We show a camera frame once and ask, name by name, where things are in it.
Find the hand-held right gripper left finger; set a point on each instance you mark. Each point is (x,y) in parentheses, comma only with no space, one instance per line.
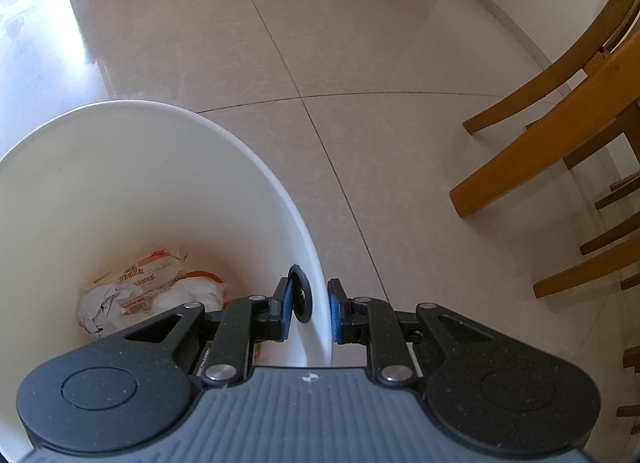
(286,325)

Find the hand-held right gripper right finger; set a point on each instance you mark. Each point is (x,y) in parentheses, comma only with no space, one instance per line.
(336,314)

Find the black round grip disc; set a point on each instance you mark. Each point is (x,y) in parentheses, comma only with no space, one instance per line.
(304,300)

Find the orange fruit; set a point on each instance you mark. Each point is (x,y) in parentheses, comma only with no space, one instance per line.
(202,274)

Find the clear plastic bag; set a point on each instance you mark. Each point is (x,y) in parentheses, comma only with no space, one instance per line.
(192,295)

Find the clear wrapper red print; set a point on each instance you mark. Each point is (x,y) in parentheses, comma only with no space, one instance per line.
(145,268)

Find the white paper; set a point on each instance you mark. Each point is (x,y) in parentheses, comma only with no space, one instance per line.
(102,310)

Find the white plastic trash bin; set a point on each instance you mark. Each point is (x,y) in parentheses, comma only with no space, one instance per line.
(100,183)

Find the wooden chair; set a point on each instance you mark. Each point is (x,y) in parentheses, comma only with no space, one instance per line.
(540,153)
(585,268)

